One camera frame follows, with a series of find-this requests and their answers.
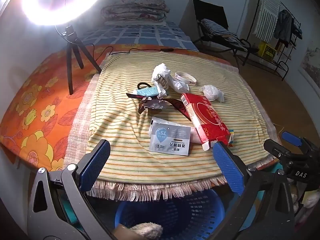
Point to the blue plastic basket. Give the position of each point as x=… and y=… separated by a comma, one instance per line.
x=175, y=212

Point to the wall poster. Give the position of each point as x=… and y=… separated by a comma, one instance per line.
x=311, y=65

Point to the dark hanging garment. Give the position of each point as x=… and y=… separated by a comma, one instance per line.
x=286, y=25

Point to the folded floral quilt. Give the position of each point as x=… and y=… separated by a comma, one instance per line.
x=135, y=8

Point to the white wristband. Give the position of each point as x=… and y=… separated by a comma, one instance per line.
x=178, y=76

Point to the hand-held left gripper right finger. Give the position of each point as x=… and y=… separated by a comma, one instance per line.
x=228, y=170

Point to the light blue packet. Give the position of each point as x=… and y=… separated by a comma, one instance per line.
x=147, y=91

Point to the yellow crate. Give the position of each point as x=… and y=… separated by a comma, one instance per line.
x=267, y=50

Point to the beige fuzzy cloth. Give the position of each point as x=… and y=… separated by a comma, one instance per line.
x=147, y=231

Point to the white wipe sachet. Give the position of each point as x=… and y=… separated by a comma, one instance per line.
x=172, y=137

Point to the white hanging towel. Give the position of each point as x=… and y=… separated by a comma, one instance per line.
x=267, y=12

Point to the white plastic bag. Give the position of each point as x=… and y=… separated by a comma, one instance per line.
x=162, y=75

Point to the small colourful wrapper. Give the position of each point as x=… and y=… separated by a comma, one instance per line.
x=231, y=137

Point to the pink plastic wrapper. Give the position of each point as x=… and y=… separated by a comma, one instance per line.
x=197, y=135

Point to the dark brown torn wrapper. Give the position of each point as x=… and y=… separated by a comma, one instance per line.
x=150, y=104

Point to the red carton box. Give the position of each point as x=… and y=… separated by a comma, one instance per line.
x=207, y=120

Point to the small white tissue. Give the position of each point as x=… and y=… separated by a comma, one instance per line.
x=211, y=92

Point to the black tripod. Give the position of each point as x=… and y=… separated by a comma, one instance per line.
x=70, y=55

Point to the black folding chair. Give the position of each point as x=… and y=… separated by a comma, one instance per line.
x=212, y=10

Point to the blue checkered bedsheet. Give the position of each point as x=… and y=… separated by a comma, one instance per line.
x=140, y=36

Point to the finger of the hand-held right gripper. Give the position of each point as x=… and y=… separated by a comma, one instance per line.
x=291, y=138
x=277, y=150

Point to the black clothes rack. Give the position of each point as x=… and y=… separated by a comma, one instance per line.
x=275, y=65

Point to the orange floral blanket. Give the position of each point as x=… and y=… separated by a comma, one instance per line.
x=37, y=100

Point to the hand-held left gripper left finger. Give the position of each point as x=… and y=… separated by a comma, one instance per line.
x=96, y=165

